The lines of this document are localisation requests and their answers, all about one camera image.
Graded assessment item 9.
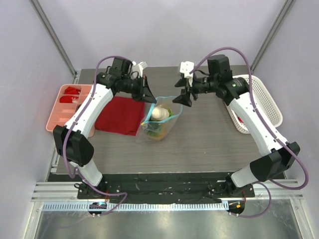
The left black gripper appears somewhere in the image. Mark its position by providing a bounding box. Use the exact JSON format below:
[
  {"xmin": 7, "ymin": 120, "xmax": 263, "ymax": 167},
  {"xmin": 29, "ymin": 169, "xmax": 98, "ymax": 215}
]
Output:
[{"xmin": 121, "ymin": 74, "xmax": 157, "ymax": 104}]

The clear zip top bag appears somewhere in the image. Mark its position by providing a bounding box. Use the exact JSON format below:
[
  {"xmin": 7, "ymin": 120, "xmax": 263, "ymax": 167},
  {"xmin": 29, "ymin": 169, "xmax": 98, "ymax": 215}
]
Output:
[{"xmin": 136, "ymin": 96, "xmax": 183, "ymax": 143}]

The white toy radish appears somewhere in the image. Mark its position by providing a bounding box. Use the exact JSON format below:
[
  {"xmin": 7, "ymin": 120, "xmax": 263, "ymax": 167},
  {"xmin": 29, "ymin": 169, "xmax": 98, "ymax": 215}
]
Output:
[{"xmin": 151, "ymin": 107, "xmax": 171, "ymax": 121}]

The toy pineapple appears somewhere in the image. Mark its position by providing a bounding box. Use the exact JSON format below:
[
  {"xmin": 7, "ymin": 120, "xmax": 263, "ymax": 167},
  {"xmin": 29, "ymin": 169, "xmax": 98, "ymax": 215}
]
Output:
[{"xmin": 146, "ymin": 122, "xmax": 167, "ymax": 140}]

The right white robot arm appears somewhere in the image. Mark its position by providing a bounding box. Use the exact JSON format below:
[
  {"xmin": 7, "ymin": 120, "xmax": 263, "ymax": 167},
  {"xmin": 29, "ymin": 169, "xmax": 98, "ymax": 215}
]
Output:
[{"xmin": 173, "ymin": 54, "xmax": 300, "ymax": 197}]

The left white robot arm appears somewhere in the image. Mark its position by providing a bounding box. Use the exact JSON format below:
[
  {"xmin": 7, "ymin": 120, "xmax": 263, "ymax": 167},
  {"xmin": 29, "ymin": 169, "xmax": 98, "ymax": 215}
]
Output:
[{"xmin": 53, "ymin": 56, "xmax": 156, "ymax": 199}]

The red folded cloth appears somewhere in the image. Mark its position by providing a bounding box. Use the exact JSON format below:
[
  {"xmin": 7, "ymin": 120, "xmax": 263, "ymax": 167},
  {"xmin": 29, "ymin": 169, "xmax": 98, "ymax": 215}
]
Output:
[{"xmin": 95, "ymin": 97, "xmax": 145, "ymax": 136}]

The red item in tray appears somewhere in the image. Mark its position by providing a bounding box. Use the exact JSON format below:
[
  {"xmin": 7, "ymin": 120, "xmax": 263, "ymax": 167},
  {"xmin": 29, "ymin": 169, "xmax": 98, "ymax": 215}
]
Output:
[
  {"xmin": 64, "ymin": 86, "xmax": 81, "ymax": 95},
  {"xmin": 59, "ymin": 95, "xmax": 78, "ymax": 104}
]

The pink compartment tray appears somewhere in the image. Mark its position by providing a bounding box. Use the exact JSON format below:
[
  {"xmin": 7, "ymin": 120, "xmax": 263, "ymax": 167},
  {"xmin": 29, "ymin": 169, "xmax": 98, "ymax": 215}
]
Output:
[{"xmin": 46, "ymin": 84, "xmax": 92, "ymax": 132}]

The white plastic basket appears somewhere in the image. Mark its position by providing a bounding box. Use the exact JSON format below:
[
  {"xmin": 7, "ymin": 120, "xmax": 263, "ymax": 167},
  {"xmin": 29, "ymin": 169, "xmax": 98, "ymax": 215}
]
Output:
[{"xmin": 226, "ymin": 76, "xmax": 283, "ymax": 134}]

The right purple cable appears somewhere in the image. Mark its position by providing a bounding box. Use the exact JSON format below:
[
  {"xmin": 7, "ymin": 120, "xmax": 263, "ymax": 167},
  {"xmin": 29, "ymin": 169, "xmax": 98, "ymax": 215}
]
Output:
[{"xmin": 189, "ymin": 46, "xmax": 309, "ymax": 219}]

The purple cable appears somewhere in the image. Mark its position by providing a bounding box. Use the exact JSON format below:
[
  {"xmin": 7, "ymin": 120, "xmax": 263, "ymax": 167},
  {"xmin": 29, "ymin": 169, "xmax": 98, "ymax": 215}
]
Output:
[
  {"xmin": 62, "ymin": 55, "xmax": 128, "ymax": 216},
  {"xmin": 189, "ymin": 46, "xmax": 309, "ymax": 219}
]

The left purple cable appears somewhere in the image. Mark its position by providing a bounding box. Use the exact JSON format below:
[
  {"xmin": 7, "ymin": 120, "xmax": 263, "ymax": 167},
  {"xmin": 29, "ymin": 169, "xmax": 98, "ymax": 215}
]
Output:
[{"xmin": 62, "ymin": 55, "xmax": 128, "ymax": 216}]

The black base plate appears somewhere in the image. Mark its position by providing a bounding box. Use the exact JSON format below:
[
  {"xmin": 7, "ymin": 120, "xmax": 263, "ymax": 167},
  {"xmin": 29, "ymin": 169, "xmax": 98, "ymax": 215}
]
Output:
[{"xmin": 74, "ymin": 172, "xmax": 255, "ymax": 205}]

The white slotted cable duct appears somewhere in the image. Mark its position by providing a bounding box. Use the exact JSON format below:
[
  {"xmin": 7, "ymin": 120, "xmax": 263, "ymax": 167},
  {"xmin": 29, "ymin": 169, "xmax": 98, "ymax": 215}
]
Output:
[{"xmin": 42, "ymin": 201, "xmax": 229, "ymax": 212}]

